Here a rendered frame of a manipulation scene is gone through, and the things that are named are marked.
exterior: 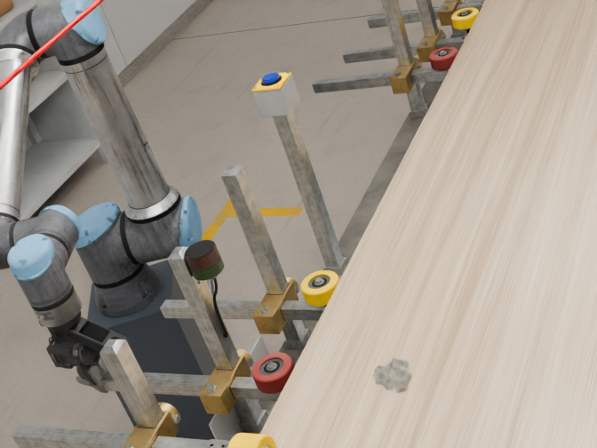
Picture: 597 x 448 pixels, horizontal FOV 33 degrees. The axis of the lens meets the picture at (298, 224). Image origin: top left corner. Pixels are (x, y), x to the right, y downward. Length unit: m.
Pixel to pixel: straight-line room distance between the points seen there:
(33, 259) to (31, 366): 1.99
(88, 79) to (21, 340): 1.85
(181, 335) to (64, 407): 0.95
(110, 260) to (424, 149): 0.88
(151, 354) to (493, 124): 1.12
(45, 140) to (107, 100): 2.91
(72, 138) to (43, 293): 3.30
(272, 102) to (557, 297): 0.74
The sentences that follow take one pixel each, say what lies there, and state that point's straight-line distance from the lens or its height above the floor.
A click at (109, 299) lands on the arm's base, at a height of 0.66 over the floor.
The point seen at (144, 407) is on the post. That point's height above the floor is 1.02.
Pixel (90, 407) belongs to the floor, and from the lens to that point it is 3.59.
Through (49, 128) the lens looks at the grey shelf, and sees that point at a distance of 5.32.
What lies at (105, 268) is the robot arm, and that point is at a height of 0.75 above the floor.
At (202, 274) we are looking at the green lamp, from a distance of 1.82.
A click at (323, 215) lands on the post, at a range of 2.35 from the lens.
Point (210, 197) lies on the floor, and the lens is 4.46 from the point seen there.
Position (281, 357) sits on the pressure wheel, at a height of 0.91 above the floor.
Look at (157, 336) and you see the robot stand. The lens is 2.80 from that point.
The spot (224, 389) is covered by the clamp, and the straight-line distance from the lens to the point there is 1.96.
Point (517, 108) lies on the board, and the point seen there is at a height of 0.90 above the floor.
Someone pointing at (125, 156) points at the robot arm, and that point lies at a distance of 2.54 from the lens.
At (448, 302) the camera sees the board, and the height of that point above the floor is 0.90.
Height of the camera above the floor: 2.07
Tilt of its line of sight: 31 degrees down
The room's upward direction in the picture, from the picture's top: 20 degrees counter-clockwise
